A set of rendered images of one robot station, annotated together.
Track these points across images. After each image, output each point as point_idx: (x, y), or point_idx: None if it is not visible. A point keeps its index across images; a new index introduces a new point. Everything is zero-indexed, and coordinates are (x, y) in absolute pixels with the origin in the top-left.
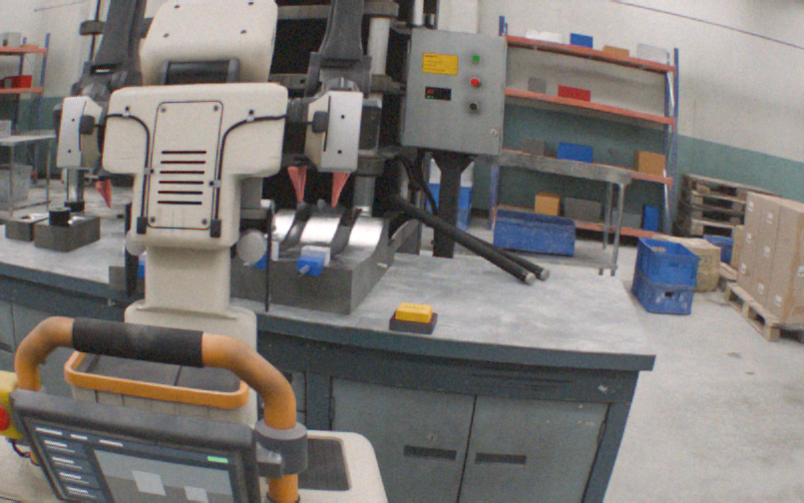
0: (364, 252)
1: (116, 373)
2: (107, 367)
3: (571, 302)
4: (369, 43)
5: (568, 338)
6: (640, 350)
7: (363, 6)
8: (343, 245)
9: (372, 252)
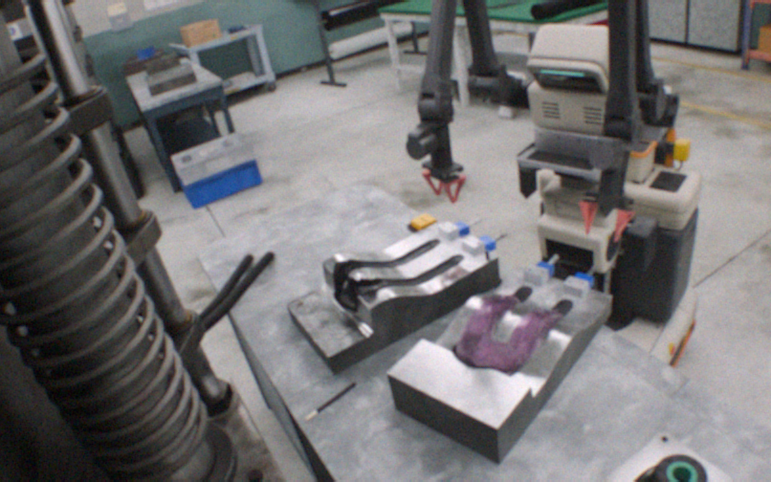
0: (386, 251)
1: (635, 147)
2: (638, 150)
3: (298, 230)
4: (120, 170)
5: (373, 201)
6: (363, 184)
7: (93, 106)
8: (385, 263)
9: (382, 251)
